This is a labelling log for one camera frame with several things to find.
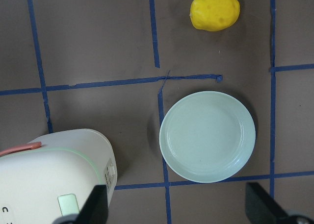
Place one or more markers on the light green plate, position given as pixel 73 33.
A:
pixel 207 137

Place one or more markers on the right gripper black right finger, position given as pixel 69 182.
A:
pixel 261 208

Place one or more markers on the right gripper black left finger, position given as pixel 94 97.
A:
pixel 94 211

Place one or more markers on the white rice cooker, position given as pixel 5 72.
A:
pixel 52 176

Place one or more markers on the yellow toy potato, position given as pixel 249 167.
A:
pixel 214 15

